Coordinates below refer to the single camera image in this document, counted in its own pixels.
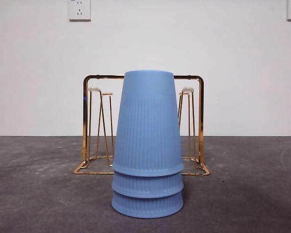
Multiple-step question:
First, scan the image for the blue ribbed plastic cup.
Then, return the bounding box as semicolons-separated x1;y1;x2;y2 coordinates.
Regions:
113;70;184;177
111;191;184;219
111;169;184;199

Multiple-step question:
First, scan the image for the gold wire cup holder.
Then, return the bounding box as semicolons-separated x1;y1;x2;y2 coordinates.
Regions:
73;74;210;176

